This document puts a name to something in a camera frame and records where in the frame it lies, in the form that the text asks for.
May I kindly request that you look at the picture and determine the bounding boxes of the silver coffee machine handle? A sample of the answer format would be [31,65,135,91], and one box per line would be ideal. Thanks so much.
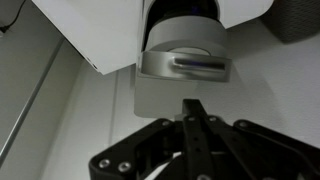
[139,15,233,84]

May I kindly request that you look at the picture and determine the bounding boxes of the wooden side table white top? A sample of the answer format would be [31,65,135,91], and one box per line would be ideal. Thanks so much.
[31,0,276,76]

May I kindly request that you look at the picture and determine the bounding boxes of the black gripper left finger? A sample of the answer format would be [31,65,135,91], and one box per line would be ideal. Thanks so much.
[88,99,198,180]

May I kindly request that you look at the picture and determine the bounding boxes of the grey coffee machine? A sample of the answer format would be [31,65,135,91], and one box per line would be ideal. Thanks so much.
[133,0,235,120]

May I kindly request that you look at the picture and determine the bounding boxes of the thin metal pole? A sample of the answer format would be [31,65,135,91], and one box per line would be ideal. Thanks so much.
[0,39,65,166]

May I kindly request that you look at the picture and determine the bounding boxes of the black power cable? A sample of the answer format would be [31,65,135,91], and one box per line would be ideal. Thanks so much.
[0,0,27,34]

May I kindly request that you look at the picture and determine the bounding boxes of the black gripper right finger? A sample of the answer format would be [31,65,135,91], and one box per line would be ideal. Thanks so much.
[196,99,320,180]

